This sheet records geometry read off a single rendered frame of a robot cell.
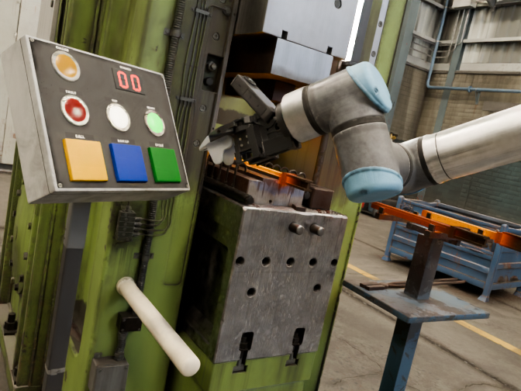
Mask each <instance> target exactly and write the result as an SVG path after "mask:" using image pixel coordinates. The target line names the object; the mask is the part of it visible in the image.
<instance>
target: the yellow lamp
mask: <svg viewBox="0 0 521 391"><path fill-rule="evenodd" d="M56 66H57V68H58V70H59V71H60V72H61V73H62V74H63V75H65V76H67V77H69V78H73V77H75V76H76V74H77V72H78V69H77V66H76V64H75V63H74V61H73V60H72V59H71V58H70V57H69V56H67V55H65V54H59V55H57V57H56Z"/></svg>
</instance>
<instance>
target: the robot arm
mask: <svg viewBox="0 0 521 391"><path fill-rule="evenodd" d="M231 86H232V87H233V88H234V90H235V92H236V93H237V94H238V95H239V96H241V97H242V98H243V99H244V100H245V101H246V102H247V103H248V105H249V106H250V107H251V108H252V109H253V110H254V111H255V112H256V113H254V114H253V115H252V116H243V117H241V118H238V119H235V120H234V121H232V122H231V123H227V124H225V125H223V126H220V127H218V128H217V129H215V130H213V131H212V132H211V133H210V134H209V135H208V136H207V137H206V138H205V139H204V141H203V142H202V144H201V146H200V147H199V150H200V151H209V154H210V156H211V158H212V160H213V162H214V163H215V164H221V163H222V162H224V164H226V165H231V164H232V163H233V162H234V157H235V158H236V164H242V163H244V162H246V161H248V163H249V165H256V166H259V165H262V164H265V163H268V162H270V161H273V160H276V159H279V154H281V153H284V152H286V151H289V150H298V149H300V148H302V145H301V142H302V143H303V142H306V141H308V140H311V139H314V138H316V137H320V136H322V135H325V134H328V133H331V134H332V138H333V144H334V147H335V151H336V157H337V160H338V164H339V167H340V173H341V177H342V185H343V188H344V189H345V192H346V194H347V198H348V199H349V200H350V201H351V202H356V203H362V202H364V203H366V202H377V201H381V200H384V199H389V198H391V197H394V196H396V195H398V194H399V195H411V194H415V193H417V192H420V191H422V190H424V188H427V187H430V186H433V185H439V184H441V183H443V182H445V181H448V180H451V179H454V178H459V177H462V176H465V175H470V174H474V173H477V172H480V171H485V170H488V169H491V168H497V167H499V166H503V165H506V164H511V163H514V162H517V161H521V105H518V106H514V107H512V108H509V109H505V110H502V111H500V112H496V113H493V114H491V115H488V116H484V117H482V118H479V119H475V120H472V121H470V122H467V123H463V124H461V125H459V126H455V127H452V128H450V129H447V130H443V131H440V132H438V133H434V134H427V135H425V136H422V137H417V138H415V139H412V140H408V141H406V142H403V143H400V144H398V143H395V142H391V138H390V135H389V132H388V127H387V123H386V121H385V115H384V113H388V112H389V111H390V110H391V108H392V101H391V99H390V98H391V97H390V94H389V92H388V88H387V86H386V84H385V82H384V80H383V78H382V76H381V75H380V73H379V71H378V70H377V68H376V67H375V66H374V65H373V64H371V63H369V62H366V61H365V62H361V63H359V64H355V65H353V66H351V67H350V66H348V67H346V69H344V70H342V71H339V72H337V73H335V74H332V75H330V76H328V77H326V78H323V79H321V80H319V81H316V82H314V83H312V84H310V85H307V86H304V87H302V88H299V89H297V90H294V91H293V92H290V93H288V94H286V95H284V96H283V98H282V100H281V103H279V104H277V106H275V105H274V104H273V103H272V102H271V101H270V99H269V98H268V97H267V96H266V95H265V94H264V93H263V92H262V91H261V90H260V89H259V88H258V87H257V86H256V84H255V82H254V81H253V80H251V78H248V77H247V76H245V75H244V76H242V75H239V74H238V75H237V76H236V77H235V78H234V79H233V81H232V82H231ZM241 157H243V161H242V158H241ZM269 159H270V160H269Z"/></svg>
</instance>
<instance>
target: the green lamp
mask: <svg viewBox="0 0 521 391"><path fill-rule="evenodd" d="M147 122H148V124H149V126H150V128H151V129H152V130H153V131H154V132H156V133H160V132H161V131H162V129H163V124H162V122H161V119H160V117H159V116H158V115H156V114H155V113H150V114H149V115H148V117H147Z"/></svg>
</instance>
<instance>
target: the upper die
mask: <svg viewBox="0 0 521 391"><path fill-rule="evenodd" d="M332 62H333V56H331V55H329V54H325V53H322V52H319V51H317V50H313V49H310V48H308V47H304V46H301V45H298V44H296V43H292V42H289V41H287V40H283V39H280V38H267V39H258V40H238V41H231V45H230V50H229V57H228V62H227V66H226V74H225V78H235V77H236V76H237V75H238V74H239V75H242V76H244V75H245V76H247V77H248V78H252V79H267V80H278V81H283V82H286V83H289V84H292V85H295V87H296V88H302V87H304V86H307V85H310V84H312V83H314V82H316V81H319V80H321V79H323V78H326V77H328V76H330V70H331V66H332Z"/></svg>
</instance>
